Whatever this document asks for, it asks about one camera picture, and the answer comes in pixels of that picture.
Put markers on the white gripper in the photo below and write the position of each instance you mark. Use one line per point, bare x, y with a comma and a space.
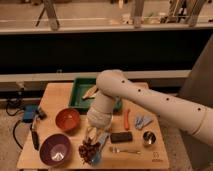
99, 120

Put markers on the dark red grape bunch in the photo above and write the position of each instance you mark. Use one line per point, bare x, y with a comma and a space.
88, 150

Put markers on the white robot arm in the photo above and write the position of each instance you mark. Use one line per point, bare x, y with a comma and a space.
193, 118

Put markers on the small metal cup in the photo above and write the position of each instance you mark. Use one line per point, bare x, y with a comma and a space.
149, 138

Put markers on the orange-red bowl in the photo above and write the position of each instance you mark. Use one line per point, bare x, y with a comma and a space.
67, 119

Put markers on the orange carrot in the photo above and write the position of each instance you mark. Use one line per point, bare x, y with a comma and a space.
126, 119

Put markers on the black rectangular block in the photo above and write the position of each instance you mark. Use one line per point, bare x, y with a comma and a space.
121, 137

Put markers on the green plastic tray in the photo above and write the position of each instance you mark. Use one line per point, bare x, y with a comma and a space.
79, 88

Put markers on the metal fork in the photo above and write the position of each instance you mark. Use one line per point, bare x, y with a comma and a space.
116, 150

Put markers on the blue grey cloth piece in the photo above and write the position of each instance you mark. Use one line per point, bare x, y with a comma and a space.
142, 121

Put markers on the purple bowl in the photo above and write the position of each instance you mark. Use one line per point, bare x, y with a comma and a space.
55, 150

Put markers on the blue clamp device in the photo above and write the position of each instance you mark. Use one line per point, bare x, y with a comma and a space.
31, 112

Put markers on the grey chair back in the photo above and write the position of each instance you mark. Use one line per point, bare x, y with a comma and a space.
198, 87

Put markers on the black handled tool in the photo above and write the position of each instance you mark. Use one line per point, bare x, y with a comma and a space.
34, 134

